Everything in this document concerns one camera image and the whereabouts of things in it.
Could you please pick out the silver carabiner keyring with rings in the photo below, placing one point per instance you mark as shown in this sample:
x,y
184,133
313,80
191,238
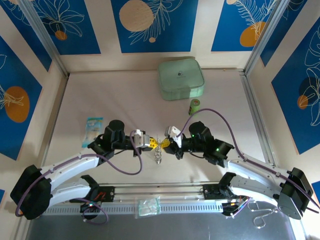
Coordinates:
x,y
157,153

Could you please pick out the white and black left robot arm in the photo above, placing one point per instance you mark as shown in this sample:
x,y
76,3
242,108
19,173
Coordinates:
x,y
70,166

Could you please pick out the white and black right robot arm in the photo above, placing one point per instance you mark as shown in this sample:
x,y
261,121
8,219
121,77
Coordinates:
x,y
255,171

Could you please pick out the light blue snack packet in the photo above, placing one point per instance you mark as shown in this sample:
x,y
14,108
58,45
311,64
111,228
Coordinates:
x,y
93,131

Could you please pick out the green cylindrical can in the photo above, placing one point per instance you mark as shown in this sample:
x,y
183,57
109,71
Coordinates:
x,y
194,107

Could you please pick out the clear plastic zip bag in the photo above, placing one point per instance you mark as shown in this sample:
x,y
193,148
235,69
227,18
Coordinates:
x,y
147,207

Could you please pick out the mint green zip case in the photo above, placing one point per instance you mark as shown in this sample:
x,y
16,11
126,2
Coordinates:
x,y
181,75

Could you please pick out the aluminium table side rail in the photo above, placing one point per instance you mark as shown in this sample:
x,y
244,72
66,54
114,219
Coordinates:
x,y
58,105
252,105

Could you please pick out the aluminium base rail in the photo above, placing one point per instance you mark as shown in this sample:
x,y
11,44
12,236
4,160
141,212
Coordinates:
x,y
175,207

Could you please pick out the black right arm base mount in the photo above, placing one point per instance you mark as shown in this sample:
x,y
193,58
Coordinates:
x,y
212,192

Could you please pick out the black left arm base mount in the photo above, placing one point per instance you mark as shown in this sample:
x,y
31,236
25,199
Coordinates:
x,y
107,193

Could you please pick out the aluminium frame post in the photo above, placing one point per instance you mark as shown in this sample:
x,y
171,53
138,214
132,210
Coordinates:
x,y
265,35
45,40

